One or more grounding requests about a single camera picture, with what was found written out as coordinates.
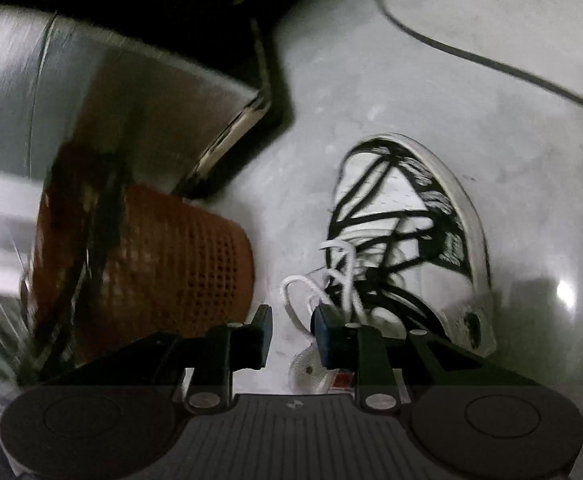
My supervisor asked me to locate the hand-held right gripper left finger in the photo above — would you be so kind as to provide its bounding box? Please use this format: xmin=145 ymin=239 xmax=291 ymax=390
xmin=36 ymin=304 xmax=274 ymax=413

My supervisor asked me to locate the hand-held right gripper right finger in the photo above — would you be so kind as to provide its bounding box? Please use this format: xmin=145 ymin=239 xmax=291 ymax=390
xmin=312 ymin=305 xmax=547 ymax=413

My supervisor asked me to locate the white shoelace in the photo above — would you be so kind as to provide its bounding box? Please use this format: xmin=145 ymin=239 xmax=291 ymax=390
xmin=280 ymin=240 xmax=372 ymax=341

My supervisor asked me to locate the white and black sneaker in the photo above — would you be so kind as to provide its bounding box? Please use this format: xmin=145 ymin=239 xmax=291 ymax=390
xmin=286 ymin=132 xmax=497 ymax=396

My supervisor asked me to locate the orange mesh wastebasket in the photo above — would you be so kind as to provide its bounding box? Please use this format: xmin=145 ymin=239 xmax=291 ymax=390
xmin=26 ymin=182 xmax=255 ymax=361

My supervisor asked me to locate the black shoelace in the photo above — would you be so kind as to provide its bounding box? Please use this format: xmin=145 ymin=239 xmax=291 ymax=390
xmin=326 ymin=142 xmax=452 ymax=321

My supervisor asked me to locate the silver foil-covered box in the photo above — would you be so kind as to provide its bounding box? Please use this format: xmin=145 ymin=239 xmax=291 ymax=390
xmin=0 ymin=5 xmax=272 ymax=196

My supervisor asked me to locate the thick black cable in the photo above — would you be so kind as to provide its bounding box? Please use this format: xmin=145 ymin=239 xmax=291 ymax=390
xmin=375 ymin=0 xmax=583 ymax=121

